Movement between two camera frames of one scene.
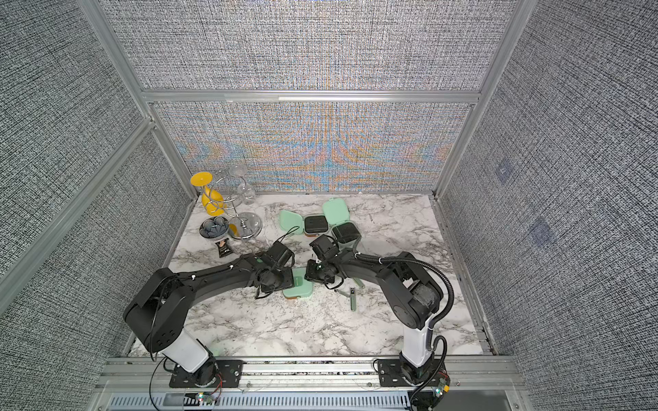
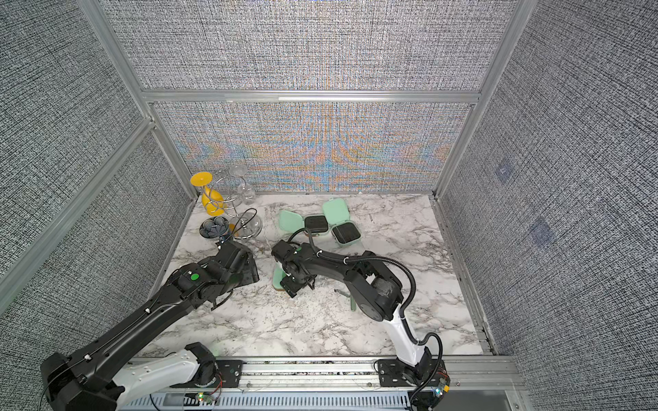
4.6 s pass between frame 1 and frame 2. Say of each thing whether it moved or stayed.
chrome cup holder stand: stayed
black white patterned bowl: stayed
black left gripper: moved
